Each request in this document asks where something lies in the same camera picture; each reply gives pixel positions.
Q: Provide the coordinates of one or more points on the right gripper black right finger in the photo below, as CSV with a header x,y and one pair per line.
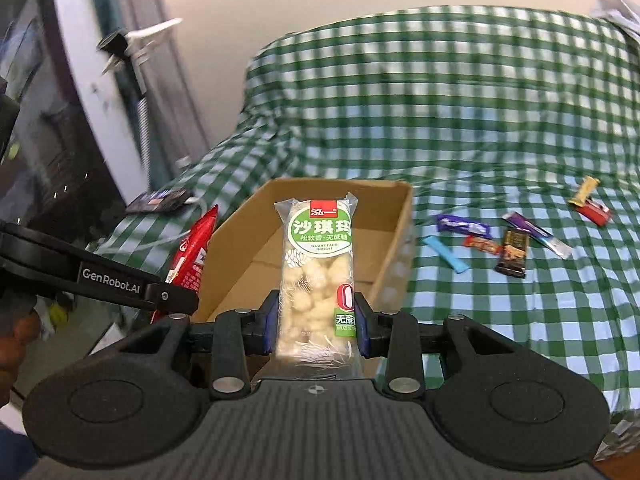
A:
x,y
399,338

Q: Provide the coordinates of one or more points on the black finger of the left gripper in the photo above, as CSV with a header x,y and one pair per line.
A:
x,y
39,264

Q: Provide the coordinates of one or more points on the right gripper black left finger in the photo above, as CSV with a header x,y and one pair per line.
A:
x,y
209,355

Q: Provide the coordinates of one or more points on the sachima snack pack green label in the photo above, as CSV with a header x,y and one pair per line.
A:
x,y
317,335

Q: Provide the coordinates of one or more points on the red snack packet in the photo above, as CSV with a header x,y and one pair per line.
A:
x,y
188,262

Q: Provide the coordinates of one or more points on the light blue stick packet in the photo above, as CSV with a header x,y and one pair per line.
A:
x,y
446,254

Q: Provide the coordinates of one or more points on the small red orange candy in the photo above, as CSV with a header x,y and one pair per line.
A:
x,y
483,244

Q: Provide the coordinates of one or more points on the purple Milka chocolate bar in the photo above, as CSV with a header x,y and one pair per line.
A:
x,y
461,225

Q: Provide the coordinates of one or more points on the dark brown chocolate bar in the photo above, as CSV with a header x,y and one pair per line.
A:
x,y
513,253

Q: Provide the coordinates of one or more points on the purple white stick packet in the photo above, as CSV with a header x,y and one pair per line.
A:
x,y
543,237

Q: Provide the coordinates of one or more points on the red Nescafe stick packet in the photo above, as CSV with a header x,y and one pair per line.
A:
x,y
596,212

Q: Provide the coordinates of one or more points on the yellow wafer bar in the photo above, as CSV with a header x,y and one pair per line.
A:
x,y
588,185

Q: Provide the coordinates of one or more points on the person's left hand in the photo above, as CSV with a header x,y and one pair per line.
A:
x,y
13,351

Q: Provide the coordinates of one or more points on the open cardboard box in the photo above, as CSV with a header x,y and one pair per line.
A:
x,y
244,255

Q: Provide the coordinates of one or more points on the black smartphone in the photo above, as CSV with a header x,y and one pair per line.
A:
x,y
159,202

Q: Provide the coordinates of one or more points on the black handheld steamer head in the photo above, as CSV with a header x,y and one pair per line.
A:
x,y
116,44

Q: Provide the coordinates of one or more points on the green white checkered sofa cover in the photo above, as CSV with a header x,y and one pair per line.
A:
x,y
483,110

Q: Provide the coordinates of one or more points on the grey curtain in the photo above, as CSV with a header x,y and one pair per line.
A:
x,y
176,131

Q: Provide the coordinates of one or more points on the white rumpled cloth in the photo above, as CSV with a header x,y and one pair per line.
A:
x,y
622,13

